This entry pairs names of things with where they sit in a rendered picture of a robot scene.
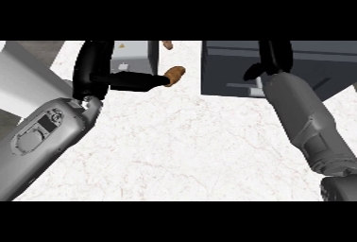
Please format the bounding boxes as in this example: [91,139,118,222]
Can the pale grey box appliance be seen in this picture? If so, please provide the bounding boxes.
[109,40,160,77]

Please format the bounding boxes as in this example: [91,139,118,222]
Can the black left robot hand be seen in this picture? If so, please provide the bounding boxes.
[70,40,171,102]

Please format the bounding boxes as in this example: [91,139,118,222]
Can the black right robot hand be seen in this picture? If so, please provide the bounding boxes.
[241,40,293,81]

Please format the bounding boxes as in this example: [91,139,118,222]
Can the dark grey box appliance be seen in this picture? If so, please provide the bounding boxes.
[200,40,357,102]

